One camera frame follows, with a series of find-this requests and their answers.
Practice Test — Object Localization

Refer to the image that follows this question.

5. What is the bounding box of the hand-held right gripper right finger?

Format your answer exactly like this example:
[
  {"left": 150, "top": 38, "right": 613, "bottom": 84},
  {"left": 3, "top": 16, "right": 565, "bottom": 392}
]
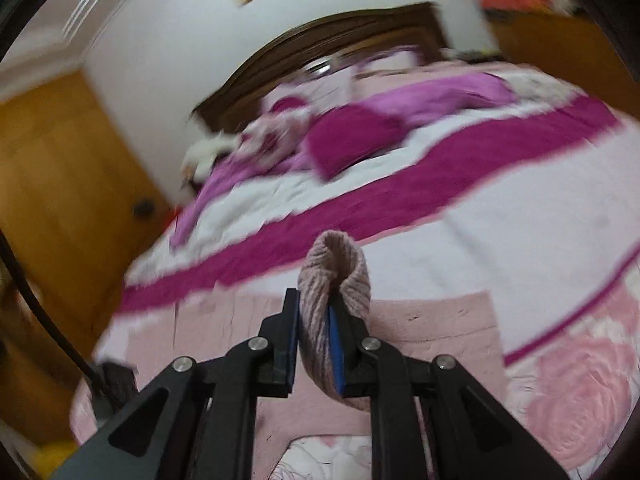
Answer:
[{"left": 327, "top": 302, "right": 571, "bottom": 480}]

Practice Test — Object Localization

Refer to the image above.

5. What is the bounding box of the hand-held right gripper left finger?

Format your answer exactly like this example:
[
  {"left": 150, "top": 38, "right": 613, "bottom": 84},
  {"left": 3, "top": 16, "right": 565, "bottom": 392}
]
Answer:
[{"left": 50, "top": 287, "right": 301, "bottom": 480}]

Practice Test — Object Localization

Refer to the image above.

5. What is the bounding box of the pink knitted sweater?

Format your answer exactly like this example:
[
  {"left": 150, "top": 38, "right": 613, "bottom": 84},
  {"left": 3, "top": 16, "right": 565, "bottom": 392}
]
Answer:
[{"left": 120, "top": 230, "right": 506, "bottom": 448}]

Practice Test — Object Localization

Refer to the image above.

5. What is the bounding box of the white plush goose toy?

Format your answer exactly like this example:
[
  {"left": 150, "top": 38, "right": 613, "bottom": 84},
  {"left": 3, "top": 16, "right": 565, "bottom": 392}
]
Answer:
[{"left": 181, "top": 132, "right": 242, "bottom": 182}]

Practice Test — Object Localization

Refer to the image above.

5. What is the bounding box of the striped floral bedspread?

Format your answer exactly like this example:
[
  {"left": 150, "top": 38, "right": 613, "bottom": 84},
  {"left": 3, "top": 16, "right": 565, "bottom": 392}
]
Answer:
[{"left": 70, "top": 57, "right": 640, "bottom": 480}]

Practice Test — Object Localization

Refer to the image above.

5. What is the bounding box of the pink pillow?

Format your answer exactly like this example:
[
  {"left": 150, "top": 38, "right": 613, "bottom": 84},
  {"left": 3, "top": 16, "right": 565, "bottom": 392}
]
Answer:
[{"left": 260, "top": 47, "right": 426, "bottom": 126}]

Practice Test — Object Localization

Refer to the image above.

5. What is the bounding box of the purple and magenta fleece blanket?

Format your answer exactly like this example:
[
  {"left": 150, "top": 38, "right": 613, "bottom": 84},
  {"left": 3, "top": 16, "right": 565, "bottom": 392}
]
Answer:
[{"left": 170, "top": 72, "right": 521, "bottom": 253}]

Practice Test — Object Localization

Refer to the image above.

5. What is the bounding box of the dark wooden headboard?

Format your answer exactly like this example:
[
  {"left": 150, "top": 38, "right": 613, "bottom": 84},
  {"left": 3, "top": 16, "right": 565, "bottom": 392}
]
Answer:
[{"left": 192, "top": 2, "right": 451, "bottom": 133}]

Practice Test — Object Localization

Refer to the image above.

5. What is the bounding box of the wooden cabinet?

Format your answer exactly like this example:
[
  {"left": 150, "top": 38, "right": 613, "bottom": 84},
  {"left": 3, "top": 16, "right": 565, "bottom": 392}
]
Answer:
[{"left": 492, "top": 10, "right": 640, "bottom": 121}]

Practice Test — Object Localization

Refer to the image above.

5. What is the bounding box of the black cable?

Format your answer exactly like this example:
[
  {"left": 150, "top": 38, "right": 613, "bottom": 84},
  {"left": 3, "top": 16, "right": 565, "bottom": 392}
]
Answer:
[{"left": 0, "top": 230, "right": 136, "bottom": 411}]

